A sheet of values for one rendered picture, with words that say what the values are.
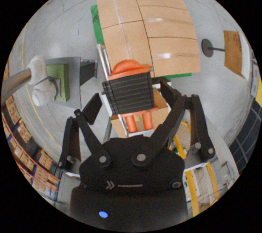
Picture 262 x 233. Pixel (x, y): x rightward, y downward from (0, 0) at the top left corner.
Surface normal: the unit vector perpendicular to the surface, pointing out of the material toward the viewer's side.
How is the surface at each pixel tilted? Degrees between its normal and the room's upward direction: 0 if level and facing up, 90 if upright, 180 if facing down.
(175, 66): 0
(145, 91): 0
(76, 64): 0
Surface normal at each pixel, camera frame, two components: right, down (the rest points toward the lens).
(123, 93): 0.01, 0.47
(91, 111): 0.98, -0.18
